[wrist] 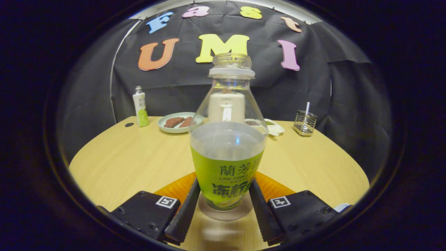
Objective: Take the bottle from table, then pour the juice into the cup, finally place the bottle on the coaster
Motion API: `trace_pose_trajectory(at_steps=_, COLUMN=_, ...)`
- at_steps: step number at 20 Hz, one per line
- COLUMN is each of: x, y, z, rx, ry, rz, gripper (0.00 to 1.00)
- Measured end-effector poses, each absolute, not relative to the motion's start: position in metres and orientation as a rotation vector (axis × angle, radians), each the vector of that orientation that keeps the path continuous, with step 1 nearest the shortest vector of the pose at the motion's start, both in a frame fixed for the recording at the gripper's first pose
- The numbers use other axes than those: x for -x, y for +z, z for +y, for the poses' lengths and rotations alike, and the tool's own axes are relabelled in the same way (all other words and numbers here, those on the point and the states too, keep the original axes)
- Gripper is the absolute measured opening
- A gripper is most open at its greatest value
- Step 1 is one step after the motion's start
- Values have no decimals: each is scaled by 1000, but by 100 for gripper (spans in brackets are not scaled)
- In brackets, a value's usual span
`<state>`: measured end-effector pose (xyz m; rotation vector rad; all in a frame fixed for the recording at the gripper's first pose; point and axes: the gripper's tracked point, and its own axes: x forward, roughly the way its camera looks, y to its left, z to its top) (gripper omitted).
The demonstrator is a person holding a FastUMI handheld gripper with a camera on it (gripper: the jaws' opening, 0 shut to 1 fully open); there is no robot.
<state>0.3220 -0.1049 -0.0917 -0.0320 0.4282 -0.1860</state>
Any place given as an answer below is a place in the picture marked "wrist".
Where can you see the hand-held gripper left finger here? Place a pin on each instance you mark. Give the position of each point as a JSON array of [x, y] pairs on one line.
[[184, 216]]

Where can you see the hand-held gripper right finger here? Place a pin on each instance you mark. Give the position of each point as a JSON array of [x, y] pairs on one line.
[[264, 219]]

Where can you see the round brown coaster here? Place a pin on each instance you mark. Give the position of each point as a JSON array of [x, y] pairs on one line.
[[244, 211]]

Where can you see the green label juice bottle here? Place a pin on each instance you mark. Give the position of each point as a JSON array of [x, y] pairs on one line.
[[226, 174]]

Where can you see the pale blue cup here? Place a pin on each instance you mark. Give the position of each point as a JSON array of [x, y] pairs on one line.
[[342, 207]]

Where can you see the small white green bottle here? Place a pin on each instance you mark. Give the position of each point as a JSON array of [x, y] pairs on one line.
[[141, 108]]

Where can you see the wooden table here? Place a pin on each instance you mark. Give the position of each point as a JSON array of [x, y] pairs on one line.
[[139, 157]]

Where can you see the pale green plate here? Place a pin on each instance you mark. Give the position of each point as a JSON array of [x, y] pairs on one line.
[[167, 129]]

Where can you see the white divided tray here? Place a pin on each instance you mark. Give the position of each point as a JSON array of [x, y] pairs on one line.
[[276, 128]]

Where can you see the brown food piece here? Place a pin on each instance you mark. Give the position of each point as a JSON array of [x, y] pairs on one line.
[[187, 122], [173, 122]]

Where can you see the white straw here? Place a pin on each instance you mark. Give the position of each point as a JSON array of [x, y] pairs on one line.
[[307, 107]]

